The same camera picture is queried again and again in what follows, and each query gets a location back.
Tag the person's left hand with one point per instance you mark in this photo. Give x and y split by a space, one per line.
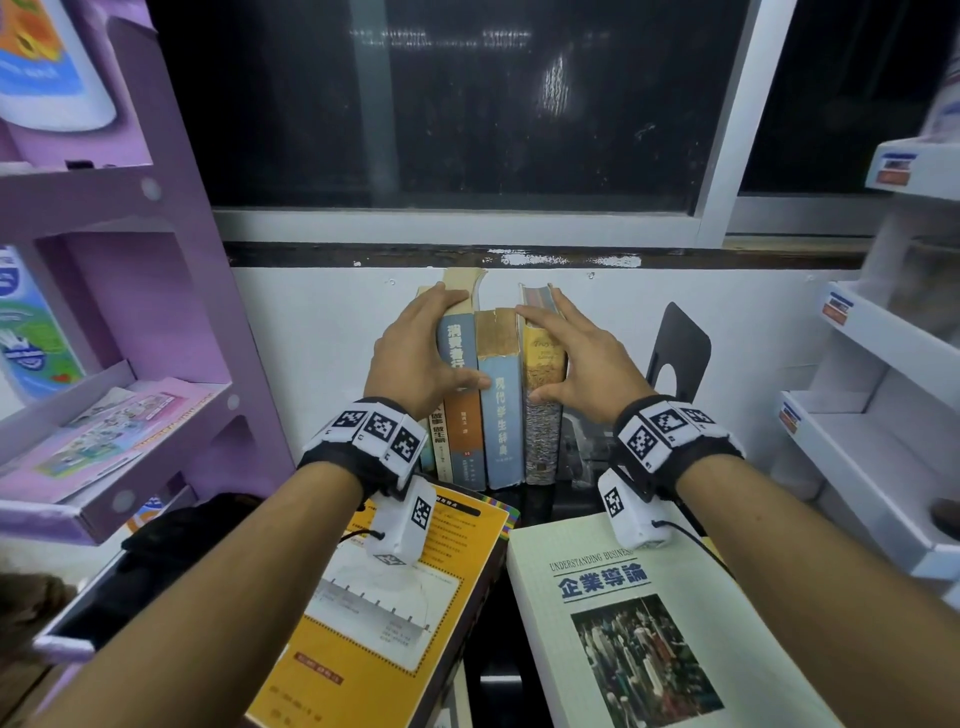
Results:
401 364

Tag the person's right hand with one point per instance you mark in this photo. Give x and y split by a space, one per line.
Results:
600 375

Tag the person's right middle finger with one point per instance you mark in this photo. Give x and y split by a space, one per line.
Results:
574 311

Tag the person's right thumb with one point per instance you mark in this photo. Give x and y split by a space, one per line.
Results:
547 393

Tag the person's left thumb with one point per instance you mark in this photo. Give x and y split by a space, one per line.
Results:
469 381

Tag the blue and orange spine book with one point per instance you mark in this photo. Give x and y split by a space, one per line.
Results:
459 345

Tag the yellow and grey spine book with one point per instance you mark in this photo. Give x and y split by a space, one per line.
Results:
541 442

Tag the light blue worn spine book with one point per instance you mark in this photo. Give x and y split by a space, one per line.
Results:
501 420

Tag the person's right forearm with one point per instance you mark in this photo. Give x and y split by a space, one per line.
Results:
810 592

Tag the person's left forearm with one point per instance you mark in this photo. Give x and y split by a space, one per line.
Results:
225 600

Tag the white and green spine book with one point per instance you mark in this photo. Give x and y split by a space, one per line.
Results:
439 450

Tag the black metal bookend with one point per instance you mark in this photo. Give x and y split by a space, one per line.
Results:
679 345

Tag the black marker wristband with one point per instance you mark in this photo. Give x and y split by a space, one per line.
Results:
675 439
367 442

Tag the shelf price label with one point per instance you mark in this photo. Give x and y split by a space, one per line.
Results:
896 169
838 308
789 418

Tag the white cover photo book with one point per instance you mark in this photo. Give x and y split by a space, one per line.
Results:
600 652

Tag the purple display shelf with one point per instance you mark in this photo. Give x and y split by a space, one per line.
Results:
202 247

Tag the yellow cover book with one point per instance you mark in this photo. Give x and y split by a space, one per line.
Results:
352 675

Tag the white display shelf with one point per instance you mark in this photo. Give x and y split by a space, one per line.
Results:
877 450

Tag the black bag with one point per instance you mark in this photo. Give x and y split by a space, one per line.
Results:
172 547

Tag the flat pink box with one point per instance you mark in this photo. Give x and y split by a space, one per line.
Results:
112 439

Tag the blue and green packet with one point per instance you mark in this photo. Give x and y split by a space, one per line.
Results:
34 337

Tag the white bottle with colourful label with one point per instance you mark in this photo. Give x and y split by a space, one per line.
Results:
45 67

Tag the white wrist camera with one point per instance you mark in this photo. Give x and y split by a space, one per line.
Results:
630 517
405 525

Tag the dark window with white frame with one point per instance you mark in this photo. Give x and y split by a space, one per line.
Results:
465 105

